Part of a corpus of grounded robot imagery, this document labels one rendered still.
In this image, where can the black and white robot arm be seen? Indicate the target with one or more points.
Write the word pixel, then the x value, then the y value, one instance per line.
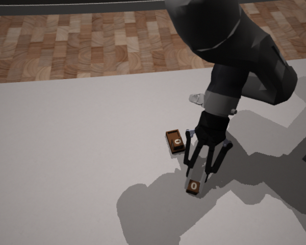
pixel 220 32

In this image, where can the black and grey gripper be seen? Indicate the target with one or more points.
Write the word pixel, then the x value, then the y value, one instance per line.
pixel 210 131

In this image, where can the brown wooden cube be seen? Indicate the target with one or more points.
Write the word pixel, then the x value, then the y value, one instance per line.
pixel 177 143
pixel 193 187

